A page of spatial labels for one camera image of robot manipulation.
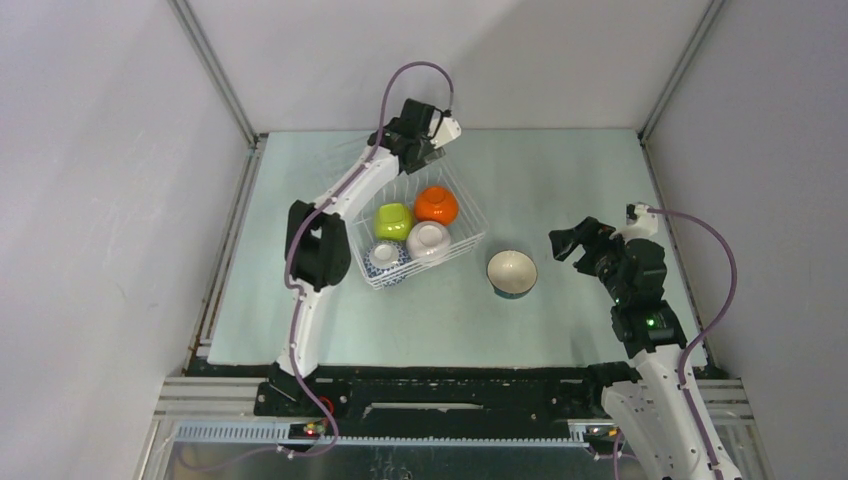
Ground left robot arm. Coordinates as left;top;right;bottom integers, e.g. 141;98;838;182
277;99;462;377

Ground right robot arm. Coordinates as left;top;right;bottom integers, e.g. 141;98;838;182
548;215;743;479

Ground plain white bowl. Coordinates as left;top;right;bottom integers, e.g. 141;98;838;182
406;221;452;265

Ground orange bowl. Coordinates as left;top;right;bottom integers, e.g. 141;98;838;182
413;185;460;226

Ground white wire dish rack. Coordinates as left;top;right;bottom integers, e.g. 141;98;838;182
348;157;487;290

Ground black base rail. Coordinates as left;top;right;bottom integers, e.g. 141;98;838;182
185;360;730;442

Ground blue white patterned bowl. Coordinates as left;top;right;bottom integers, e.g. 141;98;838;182
363;240;412;288

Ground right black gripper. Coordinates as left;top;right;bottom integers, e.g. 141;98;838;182
548;216;629;305

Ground lime green square bowl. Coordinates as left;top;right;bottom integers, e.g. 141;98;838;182
374;203;416;242

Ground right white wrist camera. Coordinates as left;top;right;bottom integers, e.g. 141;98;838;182
614;202;659;242

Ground teal bowl white dots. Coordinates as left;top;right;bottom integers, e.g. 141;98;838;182
486;250;538;300

